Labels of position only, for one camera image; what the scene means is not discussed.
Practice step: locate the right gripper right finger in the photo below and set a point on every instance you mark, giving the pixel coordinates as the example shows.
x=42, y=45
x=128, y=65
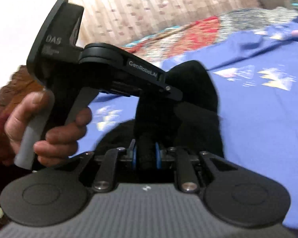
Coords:
x=174, y=166

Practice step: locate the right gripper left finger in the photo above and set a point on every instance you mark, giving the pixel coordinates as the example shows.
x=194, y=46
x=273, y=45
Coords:
x=116, y=166

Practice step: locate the black pants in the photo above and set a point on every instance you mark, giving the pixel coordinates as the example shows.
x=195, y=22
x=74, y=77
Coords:
x=191, y=123

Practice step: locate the left hand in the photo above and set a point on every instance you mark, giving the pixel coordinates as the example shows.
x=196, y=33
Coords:
x=59, y=143

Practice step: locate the red floral patchwork blanket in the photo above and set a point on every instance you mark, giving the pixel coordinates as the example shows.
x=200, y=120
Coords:
x=167, y=43

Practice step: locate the beige floral curtain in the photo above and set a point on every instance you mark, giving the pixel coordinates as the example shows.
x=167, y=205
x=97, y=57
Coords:
x=119, y=22

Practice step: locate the blue printed bed sheet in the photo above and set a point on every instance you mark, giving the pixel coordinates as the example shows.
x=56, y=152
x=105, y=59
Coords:
x=255, y=74

